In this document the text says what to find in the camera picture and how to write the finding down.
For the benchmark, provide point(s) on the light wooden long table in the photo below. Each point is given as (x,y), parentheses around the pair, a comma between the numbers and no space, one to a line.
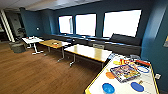
(88,52)

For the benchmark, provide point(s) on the grey chair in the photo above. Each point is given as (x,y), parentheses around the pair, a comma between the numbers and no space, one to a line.
(98,46)

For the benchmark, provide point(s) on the bright window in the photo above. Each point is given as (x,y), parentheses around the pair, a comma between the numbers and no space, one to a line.
(65,24)
(121,23)
(85,24)

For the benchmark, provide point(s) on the dark wooden table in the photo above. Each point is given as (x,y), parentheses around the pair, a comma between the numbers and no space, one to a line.
(53,43)

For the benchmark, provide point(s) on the yellow plastic plate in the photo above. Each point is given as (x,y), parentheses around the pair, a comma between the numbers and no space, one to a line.
(116,62)

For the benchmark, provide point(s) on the orange plastic plate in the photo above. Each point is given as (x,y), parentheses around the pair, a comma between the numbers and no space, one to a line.
(110,75)

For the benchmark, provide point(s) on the blue plastic bowl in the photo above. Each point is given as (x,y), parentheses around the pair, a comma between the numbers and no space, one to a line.
(108,88)

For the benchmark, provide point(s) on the colourful board game box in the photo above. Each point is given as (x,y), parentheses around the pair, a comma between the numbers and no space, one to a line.
(125,72)

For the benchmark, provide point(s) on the white folding table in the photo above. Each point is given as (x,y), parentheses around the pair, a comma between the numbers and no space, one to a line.
(31,40)

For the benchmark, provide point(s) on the dark round bin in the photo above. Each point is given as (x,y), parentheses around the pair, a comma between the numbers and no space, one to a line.
(16,46)

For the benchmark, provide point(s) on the dark wall bench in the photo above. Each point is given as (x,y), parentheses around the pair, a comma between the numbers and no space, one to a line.
(123,43)

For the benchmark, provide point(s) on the white wall outlet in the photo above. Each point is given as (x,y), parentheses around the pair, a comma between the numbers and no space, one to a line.
(158,76)

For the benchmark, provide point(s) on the yellow wall sign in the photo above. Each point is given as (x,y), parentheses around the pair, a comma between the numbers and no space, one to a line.
(166,41)

